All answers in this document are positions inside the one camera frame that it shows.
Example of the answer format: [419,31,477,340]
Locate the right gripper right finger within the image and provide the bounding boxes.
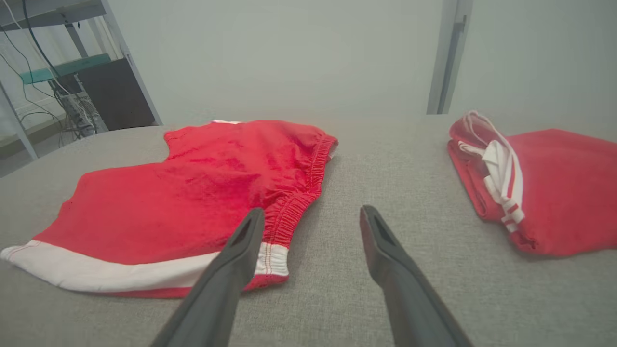
[359,205,473,347]

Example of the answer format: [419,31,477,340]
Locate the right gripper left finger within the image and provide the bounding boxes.
[149,208,266,347]

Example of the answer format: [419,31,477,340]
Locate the red shorts with white band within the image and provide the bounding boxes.
[0,119,339,299]

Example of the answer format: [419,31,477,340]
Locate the red Bulls basketball jersey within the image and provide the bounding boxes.
[447,110,617,257]

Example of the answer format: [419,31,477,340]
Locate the dark box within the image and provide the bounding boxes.
[77,58,158,132]

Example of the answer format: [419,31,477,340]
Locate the white power strip with plugs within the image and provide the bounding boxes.
[58,92,99,139]

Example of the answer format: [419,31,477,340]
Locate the white partition panel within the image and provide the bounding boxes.
[451,0,617,133]
[108,0,446,127]

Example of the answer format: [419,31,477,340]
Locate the teal shelf board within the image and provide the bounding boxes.
[19,53,112,86]

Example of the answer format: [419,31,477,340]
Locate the grey metal shelf frame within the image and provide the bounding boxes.
[0,0,107,162]

